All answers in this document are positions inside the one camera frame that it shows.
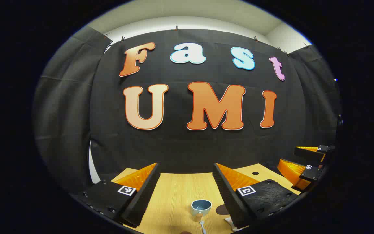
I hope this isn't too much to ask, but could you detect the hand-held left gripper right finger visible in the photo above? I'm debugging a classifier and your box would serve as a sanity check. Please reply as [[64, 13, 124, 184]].
[[212, 163, 300, 229]]

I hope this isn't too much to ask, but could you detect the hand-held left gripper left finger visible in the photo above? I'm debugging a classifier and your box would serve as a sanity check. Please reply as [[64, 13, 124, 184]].
[[77, 162, 161, 228]]

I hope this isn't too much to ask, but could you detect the dark brown round coaster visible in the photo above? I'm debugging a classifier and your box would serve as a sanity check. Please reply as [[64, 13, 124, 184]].
[[215, 204, 230, 216]]

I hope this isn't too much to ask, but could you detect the white toothpaste tube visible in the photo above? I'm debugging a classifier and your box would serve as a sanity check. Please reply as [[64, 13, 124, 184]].
[[224, 217, 240, 232]]

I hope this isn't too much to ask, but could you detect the light blue cup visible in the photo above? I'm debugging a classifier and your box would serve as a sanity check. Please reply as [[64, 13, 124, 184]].
[[191, 199, 212, 217]]

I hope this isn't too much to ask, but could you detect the wooden desktop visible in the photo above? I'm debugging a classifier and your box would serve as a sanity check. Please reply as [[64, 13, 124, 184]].
[[111, 163, 302, 234]]

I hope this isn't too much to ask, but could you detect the plain black curtain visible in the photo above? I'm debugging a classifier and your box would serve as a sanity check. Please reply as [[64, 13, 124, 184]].
[[33, 26, 113, 195], [288, 45, 342, 156]]

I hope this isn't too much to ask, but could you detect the black backdrop cloth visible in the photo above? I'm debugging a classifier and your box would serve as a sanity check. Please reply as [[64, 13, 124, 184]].
[[89, 29, 308, 174]]

